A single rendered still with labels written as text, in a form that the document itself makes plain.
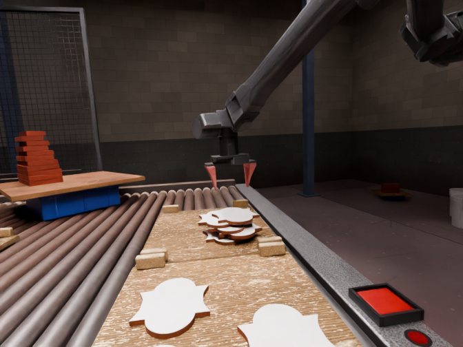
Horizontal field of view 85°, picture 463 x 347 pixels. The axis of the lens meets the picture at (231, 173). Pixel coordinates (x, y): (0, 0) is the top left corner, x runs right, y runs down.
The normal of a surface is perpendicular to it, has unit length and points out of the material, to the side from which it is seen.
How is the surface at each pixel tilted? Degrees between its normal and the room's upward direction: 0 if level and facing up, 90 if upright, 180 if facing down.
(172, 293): 0
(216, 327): 0
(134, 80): 90
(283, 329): 0
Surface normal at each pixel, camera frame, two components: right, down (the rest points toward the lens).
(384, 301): -0.04, -0.99
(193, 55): 0.29, 0.12
